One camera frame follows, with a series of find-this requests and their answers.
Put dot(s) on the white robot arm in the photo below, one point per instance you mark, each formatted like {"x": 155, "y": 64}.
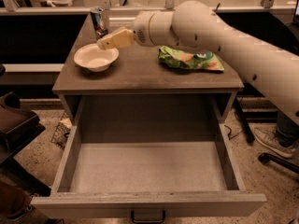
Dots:
{"x": 193, "y": 26}

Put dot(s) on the open grey top drawer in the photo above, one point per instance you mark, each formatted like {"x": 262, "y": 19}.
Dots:
{"x": 193, "y": 179}

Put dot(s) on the grey sneaker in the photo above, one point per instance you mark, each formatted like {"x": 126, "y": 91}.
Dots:
{"x": 272, "y": 142}

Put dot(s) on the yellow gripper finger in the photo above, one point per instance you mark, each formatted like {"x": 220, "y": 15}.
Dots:
{"x": 120, "y": 38}

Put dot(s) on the grey cabinet with top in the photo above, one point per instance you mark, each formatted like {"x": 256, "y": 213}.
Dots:
{"x": 138, "y": 100}

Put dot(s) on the green chip bag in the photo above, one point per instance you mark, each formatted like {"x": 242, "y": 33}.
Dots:
{"x": 179, "y": 59}

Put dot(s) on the black drawer handle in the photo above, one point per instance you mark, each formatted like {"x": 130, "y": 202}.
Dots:
{"x": 137, "y": 218}

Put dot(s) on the wire mesh basket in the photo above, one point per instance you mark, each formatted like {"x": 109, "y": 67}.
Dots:
{"x": 62, "y": 131}

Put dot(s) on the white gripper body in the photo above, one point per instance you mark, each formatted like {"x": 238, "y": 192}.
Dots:
{"x": 141, "y": 29}

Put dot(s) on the black office chair base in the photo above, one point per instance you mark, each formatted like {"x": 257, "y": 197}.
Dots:
{"x": 264, "y": 158}

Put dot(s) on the red bull can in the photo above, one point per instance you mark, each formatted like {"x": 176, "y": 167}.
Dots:
{"x": 99, "y": 22}

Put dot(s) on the dark brown chair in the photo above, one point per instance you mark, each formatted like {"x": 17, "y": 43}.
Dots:
{"x": 18, "y": 128}

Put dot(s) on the white paper bowl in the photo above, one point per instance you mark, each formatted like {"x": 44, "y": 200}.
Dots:
{"x": 95, "y": 59}

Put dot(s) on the dark jeans leg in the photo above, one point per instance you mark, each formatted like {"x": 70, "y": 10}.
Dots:
{"x": 287, "y": 131}

